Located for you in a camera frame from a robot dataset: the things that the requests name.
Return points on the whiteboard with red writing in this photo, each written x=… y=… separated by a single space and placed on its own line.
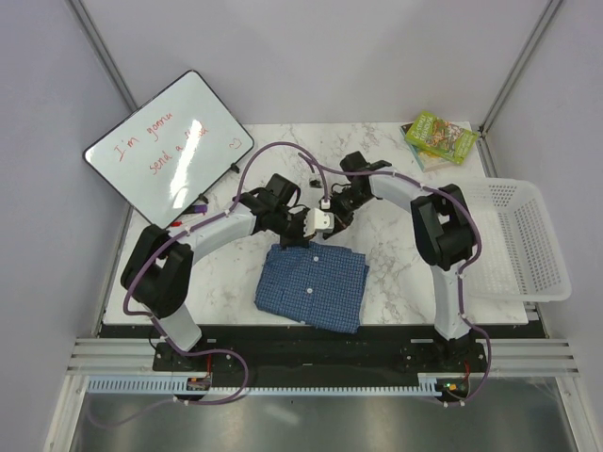
x=170 y=151

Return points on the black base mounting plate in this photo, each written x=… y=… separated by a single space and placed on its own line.
x=302 y=356

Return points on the green illustrated book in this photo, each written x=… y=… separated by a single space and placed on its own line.
x=437 y=143

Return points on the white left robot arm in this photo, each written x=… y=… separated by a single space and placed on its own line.
x=158 y=272

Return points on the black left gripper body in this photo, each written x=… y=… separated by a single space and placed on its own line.
x=290 y=227

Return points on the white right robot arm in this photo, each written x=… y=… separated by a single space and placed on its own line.
x=445 y=234

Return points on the left grey corner post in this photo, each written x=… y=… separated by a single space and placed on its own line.
x=98 y=44

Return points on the right grey corner post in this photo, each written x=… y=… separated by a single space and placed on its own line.
x=520 y=64

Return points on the blue checked long sleeve shirt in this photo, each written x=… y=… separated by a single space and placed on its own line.
x=320 y=286

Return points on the white perforated plastic basket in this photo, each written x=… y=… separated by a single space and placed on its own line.
x=521 y=258

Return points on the aluminium frame rails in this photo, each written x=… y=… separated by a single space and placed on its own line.
x=530 y=397

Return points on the white slotted cable duct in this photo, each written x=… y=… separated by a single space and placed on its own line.
x=185 y=386

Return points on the grey corner post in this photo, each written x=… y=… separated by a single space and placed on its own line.
x=98 y=44
x=520 y=64

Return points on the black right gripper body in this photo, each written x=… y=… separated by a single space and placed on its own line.
x=342 y=206

